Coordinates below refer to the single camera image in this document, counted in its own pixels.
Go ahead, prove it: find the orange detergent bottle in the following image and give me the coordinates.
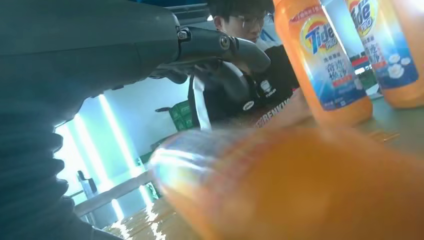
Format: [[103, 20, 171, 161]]
[[273, 0, 374, 127], [147, 125, 424, 240], [344, 0, 424, 110]]

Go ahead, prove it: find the green crate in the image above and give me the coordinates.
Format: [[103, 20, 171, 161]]
[[168, 100, 195, 132]]

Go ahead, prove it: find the person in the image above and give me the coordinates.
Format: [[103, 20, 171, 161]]
[[187, 0, 314, 130]]

